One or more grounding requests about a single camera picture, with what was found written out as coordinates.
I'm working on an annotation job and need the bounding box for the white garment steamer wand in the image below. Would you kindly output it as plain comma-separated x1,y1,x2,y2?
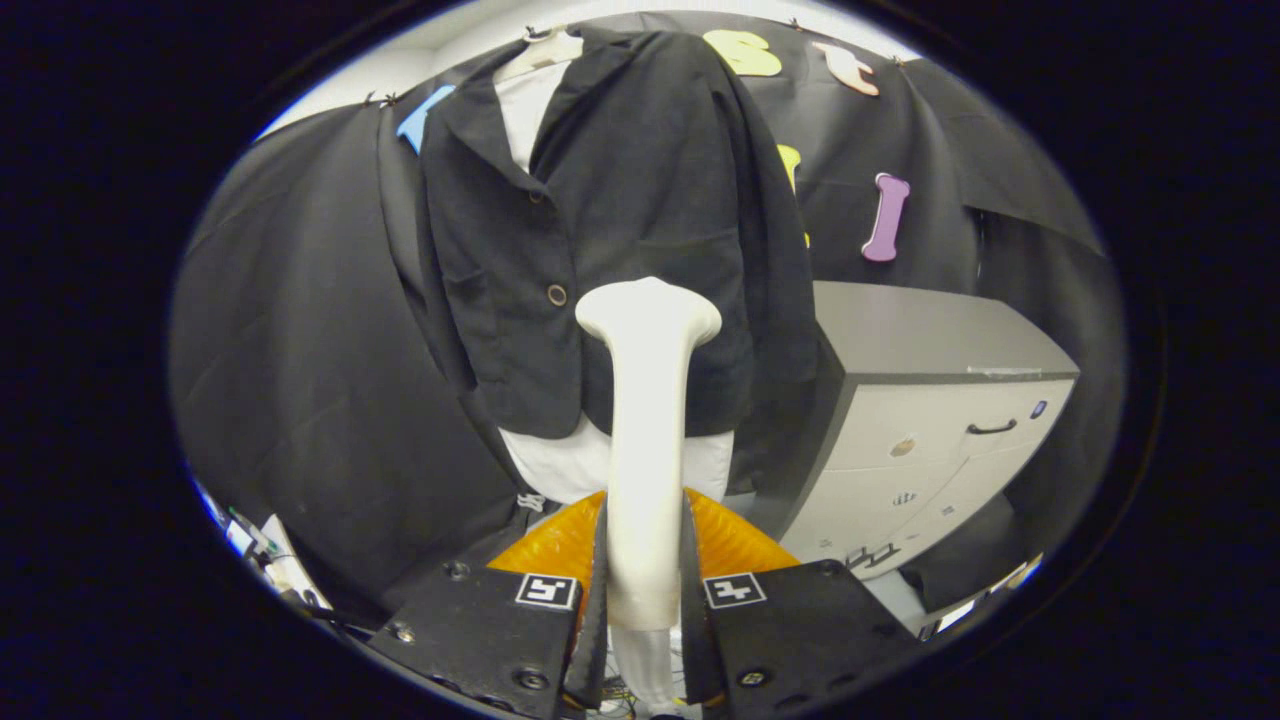
575,277,723,711

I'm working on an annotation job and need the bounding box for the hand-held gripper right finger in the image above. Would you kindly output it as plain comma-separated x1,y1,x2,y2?
683,487,921,720

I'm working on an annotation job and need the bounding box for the white paper clutter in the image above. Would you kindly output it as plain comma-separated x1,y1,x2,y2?
195,480,336,616

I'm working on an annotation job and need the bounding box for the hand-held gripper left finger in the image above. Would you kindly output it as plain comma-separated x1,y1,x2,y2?
365,490,609,720

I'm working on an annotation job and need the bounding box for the cream clothes hanger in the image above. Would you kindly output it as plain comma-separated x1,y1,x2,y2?
495,25,584,81

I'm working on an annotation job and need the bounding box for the grey beige cabinet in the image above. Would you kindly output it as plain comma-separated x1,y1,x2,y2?
750,280,1081,576

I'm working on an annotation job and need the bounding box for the black suit jacket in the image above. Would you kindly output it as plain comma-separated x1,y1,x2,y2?
418,28,821,441

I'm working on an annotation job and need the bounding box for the black backdrop cloth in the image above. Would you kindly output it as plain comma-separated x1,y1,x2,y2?
168,10,1129,626

